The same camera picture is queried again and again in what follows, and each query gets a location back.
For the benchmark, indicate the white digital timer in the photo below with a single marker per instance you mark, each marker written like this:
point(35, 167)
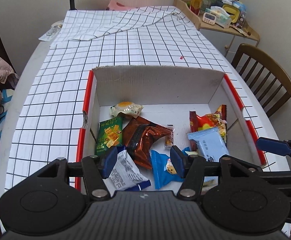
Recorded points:
point(209, 18)

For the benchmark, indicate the light blue snack packet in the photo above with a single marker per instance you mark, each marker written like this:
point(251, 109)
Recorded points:
point(209, 143)

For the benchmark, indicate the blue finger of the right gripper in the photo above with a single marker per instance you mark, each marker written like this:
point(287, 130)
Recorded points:
point(273, 146)

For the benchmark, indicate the green orange pastry packet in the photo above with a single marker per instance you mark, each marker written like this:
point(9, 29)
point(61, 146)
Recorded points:
point(127, 108)

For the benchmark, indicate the yellow box on cabinet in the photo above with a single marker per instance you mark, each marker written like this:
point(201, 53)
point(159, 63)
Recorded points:
point(233, 12)

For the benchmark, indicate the pale yellow snack bag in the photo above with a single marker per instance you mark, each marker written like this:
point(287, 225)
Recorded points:
point(209, 183)

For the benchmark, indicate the blue cookie packet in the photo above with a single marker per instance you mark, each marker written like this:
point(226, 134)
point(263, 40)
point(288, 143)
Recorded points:
point(164, 173)

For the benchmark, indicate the white grid tablecloth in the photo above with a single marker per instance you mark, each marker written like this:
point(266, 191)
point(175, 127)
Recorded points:
point(50, 108)

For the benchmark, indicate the pink item behind table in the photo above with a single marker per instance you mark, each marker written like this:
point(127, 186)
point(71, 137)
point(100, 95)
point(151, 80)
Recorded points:
point(115, 6)

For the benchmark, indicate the green cracker packet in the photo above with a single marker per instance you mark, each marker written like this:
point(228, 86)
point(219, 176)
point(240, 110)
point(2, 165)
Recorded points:
point(110, 134)

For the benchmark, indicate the amber drink bottle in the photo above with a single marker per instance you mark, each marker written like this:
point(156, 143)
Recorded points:
point(195, 6)

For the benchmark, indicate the brown wooden chair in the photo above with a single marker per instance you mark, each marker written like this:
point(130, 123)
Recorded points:
point(266, 79)

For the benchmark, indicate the red yellow snack bag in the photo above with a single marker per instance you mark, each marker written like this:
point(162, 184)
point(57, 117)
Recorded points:
point(217, 119)

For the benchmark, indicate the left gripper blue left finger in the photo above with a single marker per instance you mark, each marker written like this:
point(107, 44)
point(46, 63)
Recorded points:
point(107, 162)

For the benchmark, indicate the brown foil snack packet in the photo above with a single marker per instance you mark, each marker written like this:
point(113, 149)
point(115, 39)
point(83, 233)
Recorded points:
point(138, 137)

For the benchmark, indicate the white blue printed packet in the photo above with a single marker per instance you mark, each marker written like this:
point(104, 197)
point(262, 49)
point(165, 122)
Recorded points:
point(125, 175)

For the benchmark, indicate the paper packet at table edge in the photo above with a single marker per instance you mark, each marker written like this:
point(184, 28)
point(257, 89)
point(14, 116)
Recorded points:
point(52, 32)

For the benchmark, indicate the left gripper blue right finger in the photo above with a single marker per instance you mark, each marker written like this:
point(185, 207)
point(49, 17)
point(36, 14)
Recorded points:
point(179, 161)

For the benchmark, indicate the red white cardboard box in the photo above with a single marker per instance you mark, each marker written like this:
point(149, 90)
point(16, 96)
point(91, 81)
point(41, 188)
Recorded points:
point(167, 95)

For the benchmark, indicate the tissue box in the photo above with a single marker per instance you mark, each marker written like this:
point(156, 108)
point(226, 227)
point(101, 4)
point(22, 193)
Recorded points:
point(222, 17)

